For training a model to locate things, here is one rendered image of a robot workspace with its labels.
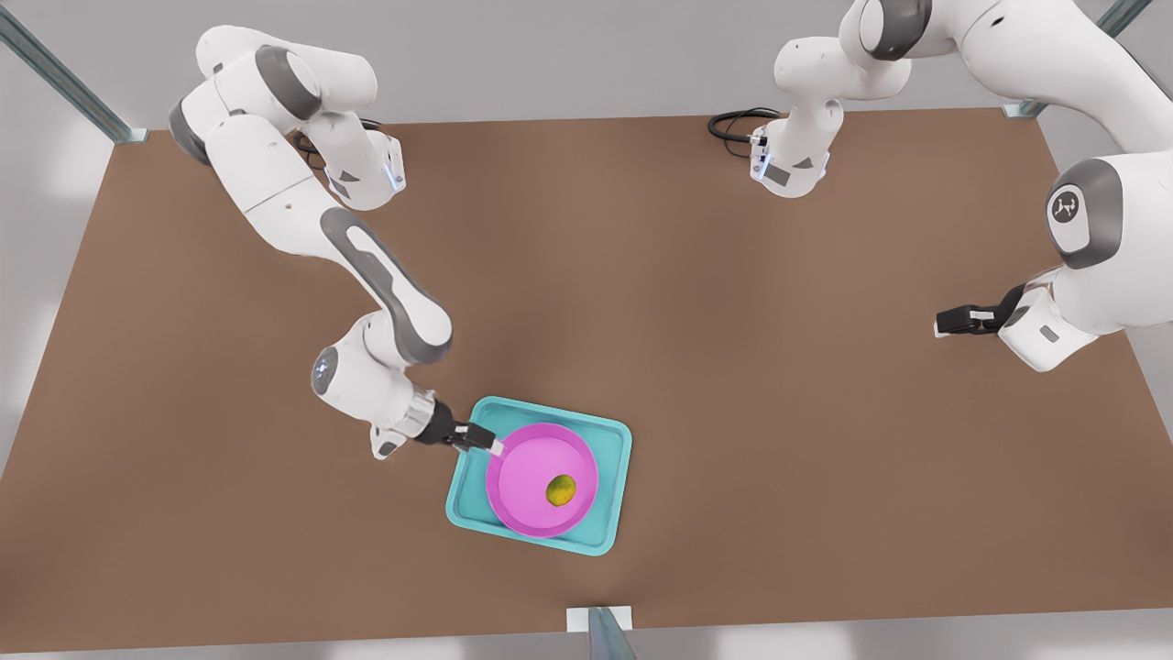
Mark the silver frame post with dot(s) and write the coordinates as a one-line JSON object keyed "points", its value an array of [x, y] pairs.
{"points": [[605, 632], [1090, 46], [64, 82]]}

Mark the pink round plate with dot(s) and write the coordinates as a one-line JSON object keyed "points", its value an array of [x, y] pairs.
{"points": [[541, 480]]}

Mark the green-orange orange fruit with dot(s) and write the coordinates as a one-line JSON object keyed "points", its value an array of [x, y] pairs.
{"points": [[561, 489]]}

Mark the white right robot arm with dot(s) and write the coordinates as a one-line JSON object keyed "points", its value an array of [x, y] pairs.
{"points": [[275, 183]]}

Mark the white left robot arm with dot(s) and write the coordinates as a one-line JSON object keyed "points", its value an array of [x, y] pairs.
{"points": [[1090, 211]]}

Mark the teal rectangular tray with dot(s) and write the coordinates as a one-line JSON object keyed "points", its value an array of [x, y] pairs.
{"points": [[605, 440]]}

